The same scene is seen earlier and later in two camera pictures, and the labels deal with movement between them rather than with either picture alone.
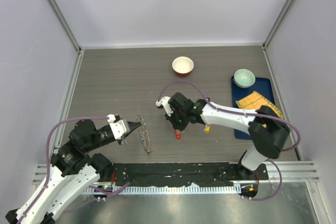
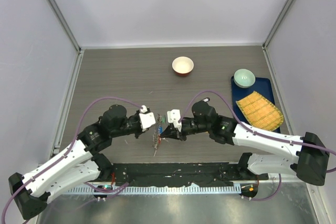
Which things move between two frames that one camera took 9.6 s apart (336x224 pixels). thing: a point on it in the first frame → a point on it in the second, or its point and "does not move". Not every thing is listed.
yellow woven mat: x=253 y=100 does not move
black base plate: x=181 y=174 does not move
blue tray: x=262 y=86 does not move
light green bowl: x=244 y=78 does not move
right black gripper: x=180 y=127 → x=171 y=131
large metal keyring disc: x=144 y=134 → x=156 y=138
